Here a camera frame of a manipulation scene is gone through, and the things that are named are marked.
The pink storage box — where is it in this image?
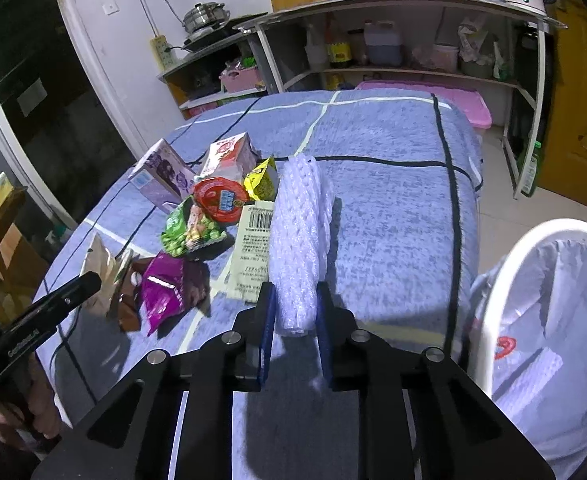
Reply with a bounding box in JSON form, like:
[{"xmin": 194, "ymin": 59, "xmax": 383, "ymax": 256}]
[{"xmin": 356, "ymin": 80, "xmax": 494, "ymax": 131}]

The black induction cooker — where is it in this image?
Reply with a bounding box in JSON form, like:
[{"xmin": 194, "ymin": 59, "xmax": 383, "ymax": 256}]
[{"xmin": 181, "ymin": 30, "xmax": 239, "ymax": 53}]

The green plastic bottle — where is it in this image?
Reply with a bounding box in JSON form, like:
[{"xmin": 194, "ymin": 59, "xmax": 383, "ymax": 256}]
[{"xmin": 518, "ymin": 140, "xmax": 544, "ymax": 197}]

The pink woven basket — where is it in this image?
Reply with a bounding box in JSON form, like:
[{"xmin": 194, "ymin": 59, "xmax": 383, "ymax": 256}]
[{"xmin": 218, "ymin": 67, "xmax": 264, "ymax": 93}]

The white plastic bin liner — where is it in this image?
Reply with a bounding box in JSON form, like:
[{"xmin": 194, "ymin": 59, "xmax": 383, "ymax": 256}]
[{"xmin": 473, "ymin": 237, "xmax": 587, "ymax": 480}]

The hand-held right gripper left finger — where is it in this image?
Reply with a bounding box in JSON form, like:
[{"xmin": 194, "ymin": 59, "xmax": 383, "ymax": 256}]
[{"xmin": 31, "ymin": 282, "xmax": 277, "ymax": 480}]

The green pea snack packet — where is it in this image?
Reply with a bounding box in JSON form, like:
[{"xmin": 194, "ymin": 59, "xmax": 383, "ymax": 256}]
[{"xmin": 161, "ymin": 197, "xmax": 237, "ymax": 261}]

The white foam fruit net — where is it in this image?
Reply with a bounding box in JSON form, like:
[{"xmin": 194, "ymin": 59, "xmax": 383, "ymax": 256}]
[{"xmin": 268, "ymin": 155, "xmax": 335, "ymax": 338}]

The yellow power strip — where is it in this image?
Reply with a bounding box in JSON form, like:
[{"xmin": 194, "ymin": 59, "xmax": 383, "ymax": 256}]
[{"xmin": 151, "ymin": 36, "xmax": 179, "ymax": 72}]

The yellow snack packet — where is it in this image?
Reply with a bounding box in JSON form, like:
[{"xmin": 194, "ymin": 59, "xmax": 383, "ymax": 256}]
[{"xmin": 244, "ymin": 156, "xmax": 279, "ymax": 201}]

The large grey shelf unit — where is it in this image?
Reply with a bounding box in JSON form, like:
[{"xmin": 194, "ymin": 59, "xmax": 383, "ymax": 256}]
[{"xmin": 234, "ymin": 0, "xmax": 569, "ymax": 201}]

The white plastic jug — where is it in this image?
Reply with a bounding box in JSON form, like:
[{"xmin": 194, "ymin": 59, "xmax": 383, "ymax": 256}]
[{"xmin": 304, "ymin": 24, "xmax": 330, "ymax": 72}]

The soy sauce bottle yellow label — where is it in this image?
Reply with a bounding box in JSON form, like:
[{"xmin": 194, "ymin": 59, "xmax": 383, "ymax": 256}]
[{"xmin": 327, "ymin": 25, "xmax": 353, "ymax": 68}]

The brown wrapper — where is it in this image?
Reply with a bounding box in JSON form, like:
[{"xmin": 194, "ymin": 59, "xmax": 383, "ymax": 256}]
[{"xmin": 116, "ymin": 260, "xmax": 149, "ymax": 333}]

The pink plastic pot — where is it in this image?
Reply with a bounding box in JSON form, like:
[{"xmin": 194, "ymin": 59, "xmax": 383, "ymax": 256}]
[{"xmin": 432, "ymin": 42, "xmax": 460, "ymax": 72}]

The beige paper wrapper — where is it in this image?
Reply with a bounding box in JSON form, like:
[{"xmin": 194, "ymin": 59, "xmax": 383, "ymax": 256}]
[{"xmin": 81, "ymin": 234, "xmax": 134, "ymax": 318}]

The person's left hand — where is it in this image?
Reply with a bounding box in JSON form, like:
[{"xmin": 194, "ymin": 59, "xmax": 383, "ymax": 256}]
[{"xmin": 0, "ymin": 357, "xmax": 63, "ymax": 457}]

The purple plastic jug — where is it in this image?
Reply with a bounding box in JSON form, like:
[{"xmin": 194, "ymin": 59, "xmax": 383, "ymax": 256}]
[{"xmin": 363, "ymin": 20, "xmax": 405, "ymax": 67}]

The white round waste bin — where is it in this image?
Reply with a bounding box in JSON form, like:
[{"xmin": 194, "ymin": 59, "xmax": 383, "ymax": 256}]
[{"xmin": 466, "ymin": 217, "xmax": 587, "ymax": 480}]

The yellow wooden door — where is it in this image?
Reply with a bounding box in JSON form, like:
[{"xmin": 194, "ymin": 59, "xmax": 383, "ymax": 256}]
[{"xmin": 533, "ymin": 0, "xmax": 587, "ymax": 221}]

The steel steamer pot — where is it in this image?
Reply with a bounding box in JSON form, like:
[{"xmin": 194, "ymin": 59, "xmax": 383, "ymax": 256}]
[{"xmin": 181, "ymin": 2, "xmax": 232, "ymax": 36}]

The magenta snack packet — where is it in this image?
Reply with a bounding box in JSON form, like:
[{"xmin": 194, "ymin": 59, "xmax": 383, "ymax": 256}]
[{"xmin": 141, "ymin": 252, "xmax": 209, "ymax": 338}]

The red lidded jelly cup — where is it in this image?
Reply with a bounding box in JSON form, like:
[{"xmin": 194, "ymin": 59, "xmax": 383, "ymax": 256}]
[{"xmin": 192, "ymin": 176, "xmax": 247, "ymax": 224}]

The pink strawberry milk carton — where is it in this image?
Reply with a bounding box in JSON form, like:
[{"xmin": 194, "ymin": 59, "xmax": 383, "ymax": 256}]
[{"xmin": 200, "ymin": 132, "xmax": 259, "ymax": 183}]

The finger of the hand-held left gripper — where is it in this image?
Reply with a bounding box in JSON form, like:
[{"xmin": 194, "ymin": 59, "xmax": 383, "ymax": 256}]
[{"xmin": 1, "ymin": 272, "xmax": 102, "ymax": 358}]

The small grey shelf unit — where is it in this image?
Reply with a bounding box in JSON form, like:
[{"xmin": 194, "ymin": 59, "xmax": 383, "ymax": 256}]
[{"xmin": 156, "ymin": 30, "xmax": 274, "ymax": 121}]

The brown cardboard box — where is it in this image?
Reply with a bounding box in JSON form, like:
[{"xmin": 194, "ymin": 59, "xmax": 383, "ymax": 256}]
[{"xmin": 0, "ymin": 187, "xmax": 49, "ymax": 321}]

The purple milk carton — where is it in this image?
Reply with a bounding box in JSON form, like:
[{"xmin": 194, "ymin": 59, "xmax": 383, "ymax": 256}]
[{"xmin": 128, "ymin": 138, "xmax": 197, "ymax": 213}]

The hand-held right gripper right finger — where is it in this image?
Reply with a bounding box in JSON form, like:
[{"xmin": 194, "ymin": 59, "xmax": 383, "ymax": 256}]
[{"xmin": 316, "ymin": 281, "xmax": 557, "ymax": 480}]

